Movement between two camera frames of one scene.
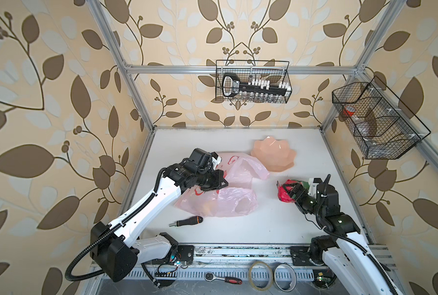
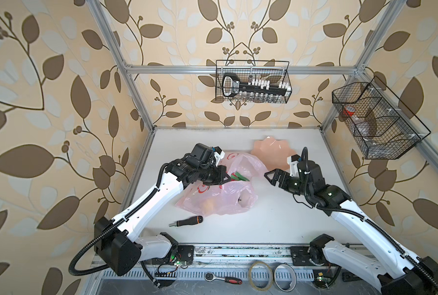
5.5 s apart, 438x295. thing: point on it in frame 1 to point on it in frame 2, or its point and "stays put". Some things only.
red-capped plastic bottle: [366, 133] stays put
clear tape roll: [270, 276] stays put
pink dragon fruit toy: [283, 190] to [237, 176]
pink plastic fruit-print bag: [238, 197] stays put
